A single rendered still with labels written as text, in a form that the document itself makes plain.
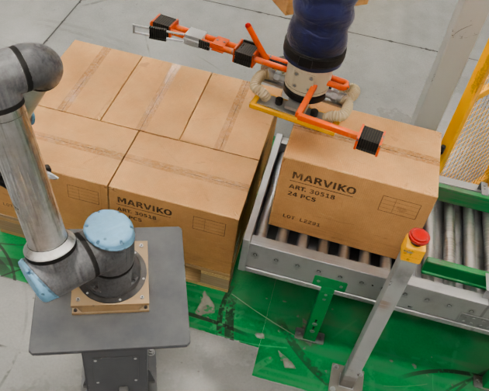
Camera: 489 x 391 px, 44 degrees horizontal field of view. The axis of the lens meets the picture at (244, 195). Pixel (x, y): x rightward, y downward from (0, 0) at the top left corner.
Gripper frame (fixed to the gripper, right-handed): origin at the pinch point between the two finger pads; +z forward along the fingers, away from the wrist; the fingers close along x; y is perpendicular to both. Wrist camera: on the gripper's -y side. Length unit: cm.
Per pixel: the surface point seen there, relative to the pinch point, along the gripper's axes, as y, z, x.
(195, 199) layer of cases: -71, 16, -30
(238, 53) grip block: -71, 19, 41
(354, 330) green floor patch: -100, 101, -78
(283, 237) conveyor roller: -74, 59, -28
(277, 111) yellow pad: -68, 41, 27
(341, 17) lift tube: -67, 53, 68
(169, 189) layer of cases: -70, 4, -30
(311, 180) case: -72, 62, 4
